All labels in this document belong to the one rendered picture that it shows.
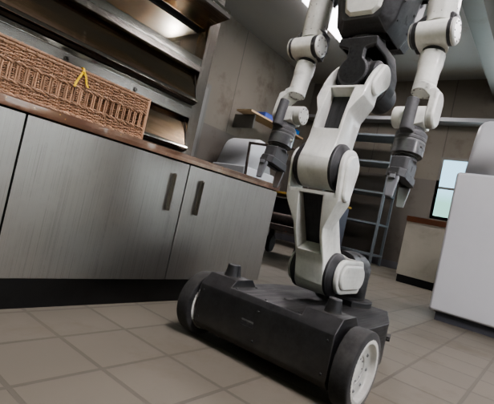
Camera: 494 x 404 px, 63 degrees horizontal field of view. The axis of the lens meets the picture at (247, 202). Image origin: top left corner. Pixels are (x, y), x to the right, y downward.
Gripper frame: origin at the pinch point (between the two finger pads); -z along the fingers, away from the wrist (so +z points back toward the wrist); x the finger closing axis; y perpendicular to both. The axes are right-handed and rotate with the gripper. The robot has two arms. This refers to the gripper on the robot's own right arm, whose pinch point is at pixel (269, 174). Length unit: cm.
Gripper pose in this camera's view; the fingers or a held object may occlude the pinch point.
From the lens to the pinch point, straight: 143.4
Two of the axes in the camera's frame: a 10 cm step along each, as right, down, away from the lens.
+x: -5.8, -3.0, -7.6
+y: 7.5, 1.6, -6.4
